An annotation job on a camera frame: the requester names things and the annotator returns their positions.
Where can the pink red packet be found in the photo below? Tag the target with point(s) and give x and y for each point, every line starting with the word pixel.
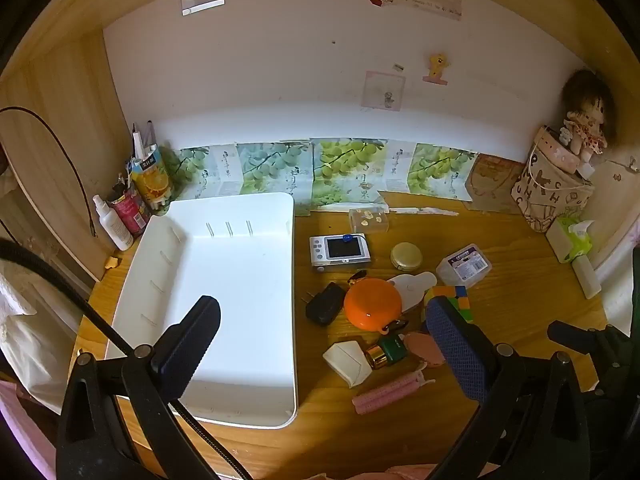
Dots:
pixel 131 212

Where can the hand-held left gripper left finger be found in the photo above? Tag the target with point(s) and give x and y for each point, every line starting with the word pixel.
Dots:
pixel 192 345

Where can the peach soft object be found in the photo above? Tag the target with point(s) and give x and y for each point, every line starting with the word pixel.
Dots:
pixel 422 347

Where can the colourful puzzle cube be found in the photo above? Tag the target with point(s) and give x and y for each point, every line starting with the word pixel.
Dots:
pixel 457 300

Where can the small yellow object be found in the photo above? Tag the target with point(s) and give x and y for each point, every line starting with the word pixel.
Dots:
pixel 112 261

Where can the clear box gold trinkets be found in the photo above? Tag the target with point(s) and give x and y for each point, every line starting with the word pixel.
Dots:
pixel 369 220

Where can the white paper box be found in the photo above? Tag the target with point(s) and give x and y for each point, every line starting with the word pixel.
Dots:
pixel 347 362

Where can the small dark object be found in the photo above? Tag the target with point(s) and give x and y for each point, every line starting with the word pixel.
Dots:
pixel 358 275

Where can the grape print poster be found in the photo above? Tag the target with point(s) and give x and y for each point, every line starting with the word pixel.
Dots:
pixel 440 170
pixel 275 167
pixel 200 170
pixel 350 170

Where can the white paper strip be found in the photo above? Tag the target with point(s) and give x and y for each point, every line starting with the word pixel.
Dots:
pixel 425 211

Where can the orange round case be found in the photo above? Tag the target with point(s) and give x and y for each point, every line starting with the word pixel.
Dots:
pixel 372 305

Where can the white plastic device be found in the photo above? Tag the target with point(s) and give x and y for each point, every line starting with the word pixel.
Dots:
pixel 410 290

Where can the white digital device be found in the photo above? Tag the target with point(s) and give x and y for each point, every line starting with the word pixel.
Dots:
pixel 340 252

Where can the yellow cartoon sticker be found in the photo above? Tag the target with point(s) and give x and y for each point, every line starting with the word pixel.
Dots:
pixel 437 66

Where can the printed canvas bag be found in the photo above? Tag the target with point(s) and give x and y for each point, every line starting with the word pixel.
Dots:
pixel 550 190

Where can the white spray bottle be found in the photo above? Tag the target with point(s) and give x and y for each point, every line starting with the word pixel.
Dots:
pixel 114 225

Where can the black carabiner clip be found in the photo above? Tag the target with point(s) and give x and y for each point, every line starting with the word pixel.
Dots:
pixel 398 325

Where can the pink fabric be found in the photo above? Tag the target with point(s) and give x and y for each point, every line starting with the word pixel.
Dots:
pixel 25 435

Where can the brown haired doll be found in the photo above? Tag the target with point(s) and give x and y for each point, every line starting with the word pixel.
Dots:
pixel 587 125

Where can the round gold compact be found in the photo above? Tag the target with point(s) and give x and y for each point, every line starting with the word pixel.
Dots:
pixel 406 255

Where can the pink bordered note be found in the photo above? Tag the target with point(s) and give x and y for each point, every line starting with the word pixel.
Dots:
pixel 382 90

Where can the black charger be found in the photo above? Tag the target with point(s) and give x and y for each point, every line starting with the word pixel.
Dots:
pixel 325 305

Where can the green tissue pack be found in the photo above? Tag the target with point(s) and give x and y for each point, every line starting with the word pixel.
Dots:
pixel 570 242

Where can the brown paper sheet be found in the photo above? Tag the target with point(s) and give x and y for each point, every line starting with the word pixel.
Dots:
pixel 495 182

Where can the clear box blue label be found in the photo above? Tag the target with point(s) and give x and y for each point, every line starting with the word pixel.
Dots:
pixel 464 265

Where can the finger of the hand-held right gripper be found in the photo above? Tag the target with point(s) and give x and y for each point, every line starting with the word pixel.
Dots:
pixel 575 337

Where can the white tube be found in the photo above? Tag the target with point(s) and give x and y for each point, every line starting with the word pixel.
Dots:
pixel 138 142

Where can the pink hair rollers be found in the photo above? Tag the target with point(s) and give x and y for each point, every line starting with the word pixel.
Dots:
pixel 390 394

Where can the white cloth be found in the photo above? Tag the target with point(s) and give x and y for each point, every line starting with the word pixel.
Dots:
pixel 30 350

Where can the green jar gold cap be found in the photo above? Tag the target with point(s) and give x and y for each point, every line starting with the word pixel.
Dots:
pixel 390 351

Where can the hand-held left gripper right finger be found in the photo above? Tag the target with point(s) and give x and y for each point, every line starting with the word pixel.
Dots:
pixel 457 355

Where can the white plastic tray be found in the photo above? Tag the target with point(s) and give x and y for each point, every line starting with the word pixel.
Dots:
pixel 225 285

